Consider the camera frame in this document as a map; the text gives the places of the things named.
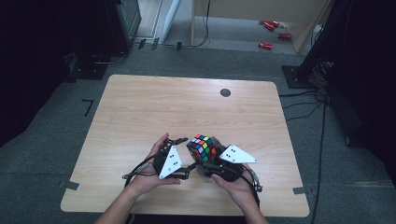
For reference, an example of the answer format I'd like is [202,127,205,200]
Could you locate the black angled floor tape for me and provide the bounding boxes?
[81,98,95,118]

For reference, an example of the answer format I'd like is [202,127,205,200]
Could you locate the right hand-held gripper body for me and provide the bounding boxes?
[206,143,260,183]

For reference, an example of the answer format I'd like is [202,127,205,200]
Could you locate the black stand with base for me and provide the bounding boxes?
[281,0,354,90]

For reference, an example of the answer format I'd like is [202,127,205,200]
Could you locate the hand-held gripper cable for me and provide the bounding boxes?
[238,167,264,207]
[121,151,163,189]

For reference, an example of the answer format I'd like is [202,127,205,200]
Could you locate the multicoloured puzzle cube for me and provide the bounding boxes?
[186,133,218,163]

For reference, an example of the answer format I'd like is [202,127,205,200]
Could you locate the black floor plate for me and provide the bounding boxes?
[65,59,109,82]

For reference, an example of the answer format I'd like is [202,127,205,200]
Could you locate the looped black floor cable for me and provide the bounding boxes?
[92,50,129,65]

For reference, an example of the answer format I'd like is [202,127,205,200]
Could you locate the black curtain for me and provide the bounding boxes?
[323,0,396,178]
[0,0,108,148]

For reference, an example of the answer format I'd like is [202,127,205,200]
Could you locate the left hand-held gripper cable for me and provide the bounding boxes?
[121,151,163,189]

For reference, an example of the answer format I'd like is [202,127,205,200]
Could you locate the person's left hand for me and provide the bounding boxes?
[128,132,181,197]

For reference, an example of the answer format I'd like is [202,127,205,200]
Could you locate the person's dark clothing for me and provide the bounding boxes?
[125,214,250,224]

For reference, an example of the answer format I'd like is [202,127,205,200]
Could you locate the black cabinet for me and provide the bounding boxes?
[102,0,143,58]

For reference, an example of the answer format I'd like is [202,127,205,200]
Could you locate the white panel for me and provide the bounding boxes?
[153,0,183,43]

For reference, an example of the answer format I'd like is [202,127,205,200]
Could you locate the coiled cable bundle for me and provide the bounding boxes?
[310,58,335,89]

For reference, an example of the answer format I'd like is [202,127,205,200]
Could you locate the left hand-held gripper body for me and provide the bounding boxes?
[154,138,190,181]

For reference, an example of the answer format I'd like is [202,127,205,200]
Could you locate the hanging black cable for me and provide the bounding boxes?
[186,0,212,49]

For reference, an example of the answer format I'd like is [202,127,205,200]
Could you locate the long black floor cable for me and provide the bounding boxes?
[310,98,329,224]

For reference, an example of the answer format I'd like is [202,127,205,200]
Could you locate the person's right hand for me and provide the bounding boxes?
[210,164,262,213]

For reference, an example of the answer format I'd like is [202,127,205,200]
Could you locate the right hand-held gripper cable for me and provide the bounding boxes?
[238,167,264,207]

